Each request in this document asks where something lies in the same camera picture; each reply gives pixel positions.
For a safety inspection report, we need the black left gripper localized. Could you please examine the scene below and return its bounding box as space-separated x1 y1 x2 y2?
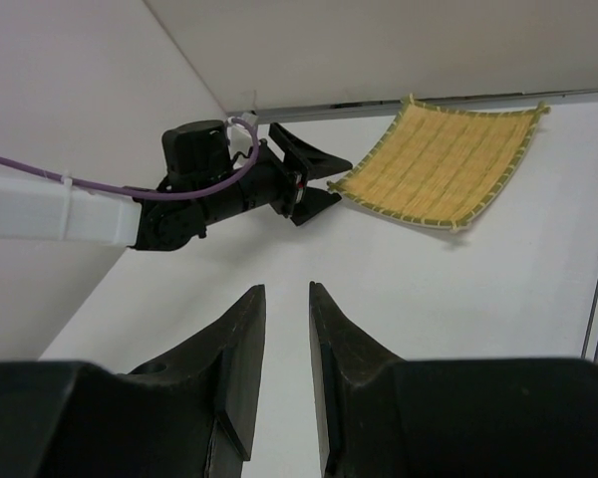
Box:
258 122 353 225

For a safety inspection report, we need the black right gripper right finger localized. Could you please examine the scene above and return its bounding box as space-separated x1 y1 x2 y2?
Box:
309 282 598 477

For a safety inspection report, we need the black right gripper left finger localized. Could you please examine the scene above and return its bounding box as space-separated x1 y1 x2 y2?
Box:
0 285 266 477

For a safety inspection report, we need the square yellow bamboo plate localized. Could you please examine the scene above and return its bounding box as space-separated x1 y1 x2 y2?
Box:
328 96 550 231

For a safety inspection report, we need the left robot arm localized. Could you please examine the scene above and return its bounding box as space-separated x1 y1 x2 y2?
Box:
0 114 352 252

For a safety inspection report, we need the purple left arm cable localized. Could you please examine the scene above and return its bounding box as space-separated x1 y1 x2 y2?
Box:
0 117 260 201

